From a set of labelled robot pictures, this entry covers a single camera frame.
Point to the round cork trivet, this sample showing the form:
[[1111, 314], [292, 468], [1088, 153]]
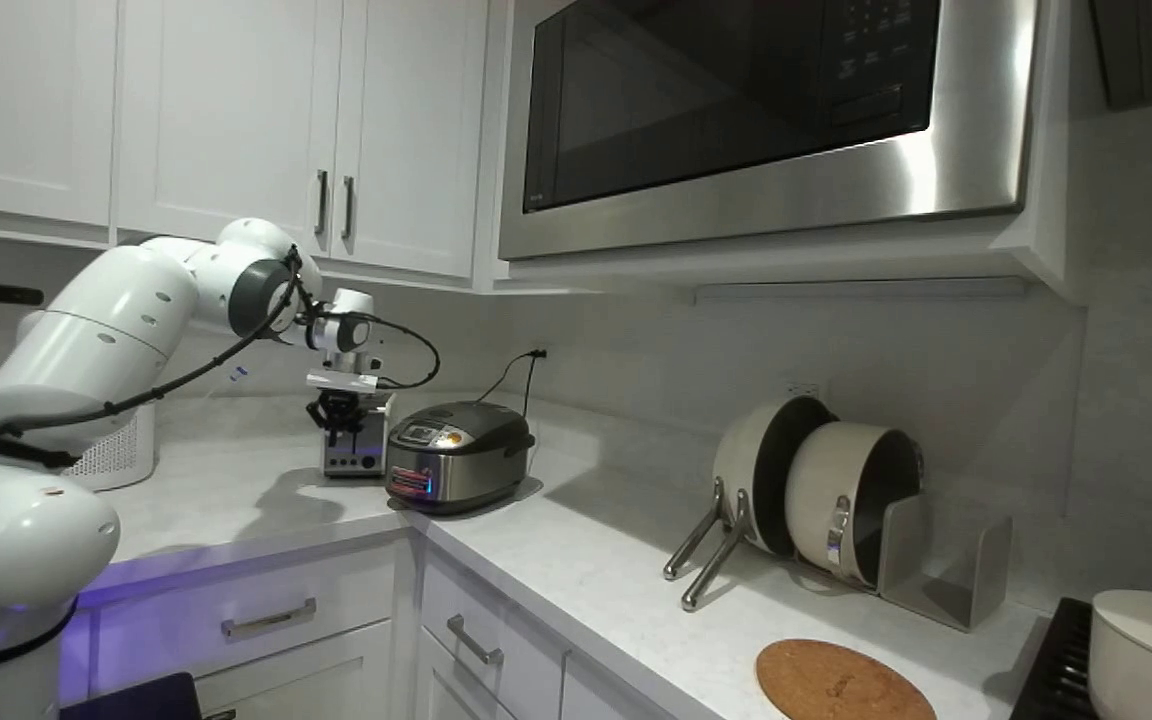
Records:
[[842, 685]]

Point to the black gas cooktop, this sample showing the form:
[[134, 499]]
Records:
[[1053, 674]]

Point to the dark blue padded object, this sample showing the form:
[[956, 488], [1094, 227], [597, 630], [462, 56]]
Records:
[[136, 702]]

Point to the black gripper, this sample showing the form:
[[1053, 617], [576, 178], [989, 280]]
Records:
[[343, 410]]

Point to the white cabinet door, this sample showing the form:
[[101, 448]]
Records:
[[18, 106], [218, 120], [309, 682], [418, 133]]

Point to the white upper cabinet door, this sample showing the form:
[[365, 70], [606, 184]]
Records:
[[418, 133], [218, 120], [18, 106]]

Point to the stainless steel microwave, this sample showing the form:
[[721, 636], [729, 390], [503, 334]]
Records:
[[737, 93]]

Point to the cream frying pan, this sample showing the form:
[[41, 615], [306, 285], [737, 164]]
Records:
[[737, 464]]

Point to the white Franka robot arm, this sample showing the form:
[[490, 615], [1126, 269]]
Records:
[[111, 323]]

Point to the cream deep sauce pan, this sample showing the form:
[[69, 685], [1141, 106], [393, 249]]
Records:
[[822, 502]]

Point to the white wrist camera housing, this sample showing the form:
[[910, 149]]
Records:
[[348, 381]]

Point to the white lower cabinet door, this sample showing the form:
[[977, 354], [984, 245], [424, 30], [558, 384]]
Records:
[[309, 682]]

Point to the stainless rice cooker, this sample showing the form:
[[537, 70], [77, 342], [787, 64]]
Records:
[[462, 462]]

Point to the white toaster with black dots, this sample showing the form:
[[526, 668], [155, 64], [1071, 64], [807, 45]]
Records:
[[375, 464]]

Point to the wide white drawer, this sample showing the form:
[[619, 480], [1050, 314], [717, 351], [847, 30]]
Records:
[[162, 605]]

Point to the white lidded pot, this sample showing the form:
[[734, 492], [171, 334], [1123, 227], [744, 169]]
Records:
[[1141, 652]]

